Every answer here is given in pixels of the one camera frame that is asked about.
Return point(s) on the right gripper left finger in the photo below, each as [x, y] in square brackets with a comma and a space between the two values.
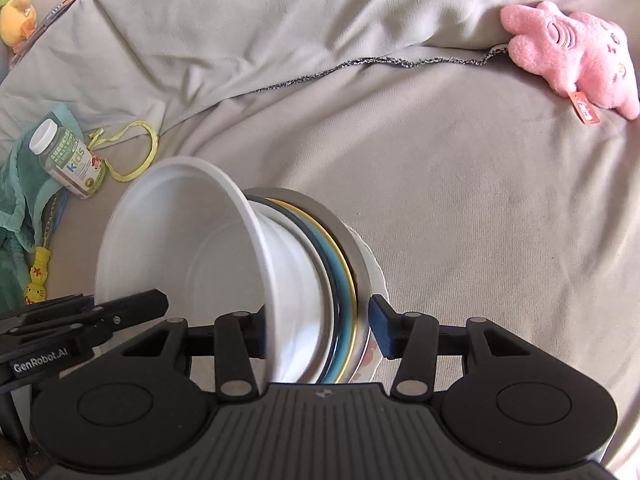
[239, 337]

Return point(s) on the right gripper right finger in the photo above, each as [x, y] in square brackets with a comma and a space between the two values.
[413, 341]

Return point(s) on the floral white plate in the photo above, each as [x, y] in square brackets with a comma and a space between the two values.
[373, 355]

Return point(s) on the blue enamel bowl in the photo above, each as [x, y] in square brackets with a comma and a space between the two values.
[337, 284]

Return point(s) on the large white ceramic bowl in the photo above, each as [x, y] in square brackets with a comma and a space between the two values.
[299, 308]

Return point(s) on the white paper cup bowl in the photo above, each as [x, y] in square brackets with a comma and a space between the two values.
[186, 229]

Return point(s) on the yellow-rimmed white bowl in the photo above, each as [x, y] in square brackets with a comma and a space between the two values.
[345, 284]

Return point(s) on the stainless steel bowl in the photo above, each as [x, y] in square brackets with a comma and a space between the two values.
[347, 272]

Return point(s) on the green towel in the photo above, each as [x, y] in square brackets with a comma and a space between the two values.
[26, 191]

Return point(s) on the vitamin gummy bottle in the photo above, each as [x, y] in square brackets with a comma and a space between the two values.
[66, 158]

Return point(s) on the beige sofa cover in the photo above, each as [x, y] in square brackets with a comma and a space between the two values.
[478, 189]

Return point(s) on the yellow duck plush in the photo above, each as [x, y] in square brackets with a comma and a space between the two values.
[18, 21]

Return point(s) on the pink plush toy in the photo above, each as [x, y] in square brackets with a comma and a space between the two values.
[576, 52]

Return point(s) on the yellow charm keychain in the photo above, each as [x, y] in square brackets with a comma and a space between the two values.
[35, 291]

